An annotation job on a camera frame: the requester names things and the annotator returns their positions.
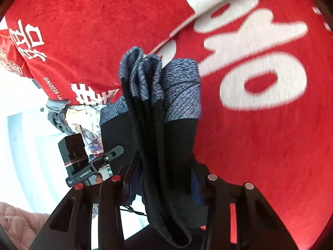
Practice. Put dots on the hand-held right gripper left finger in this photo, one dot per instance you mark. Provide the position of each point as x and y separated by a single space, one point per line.
131 185

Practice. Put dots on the colourful printed cloth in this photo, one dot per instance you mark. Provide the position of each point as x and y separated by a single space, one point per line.
85 132

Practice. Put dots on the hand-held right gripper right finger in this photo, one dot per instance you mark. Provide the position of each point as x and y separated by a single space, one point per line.
195 190

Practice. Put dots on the pink quilted cloth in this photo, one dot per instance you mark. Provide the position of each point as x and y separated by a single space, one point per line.
20 221

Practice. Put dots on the red printed blanket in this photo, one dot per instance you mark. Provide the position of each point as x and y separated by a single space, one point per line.
247 148

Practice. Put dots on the grey cloth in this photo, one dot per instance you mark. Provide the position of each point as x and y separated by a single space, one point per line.
56 114

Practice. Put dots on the red patterned cushion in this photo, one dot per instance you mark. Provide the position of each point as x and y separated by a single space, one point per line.
11 54

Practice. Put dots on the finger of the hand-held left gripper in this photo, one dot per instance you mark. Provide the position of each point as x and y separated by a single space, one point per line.
109 156

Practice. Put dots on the dark pants with blue waistband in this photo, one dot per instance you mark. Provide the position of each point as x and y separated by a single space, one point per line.
156 135

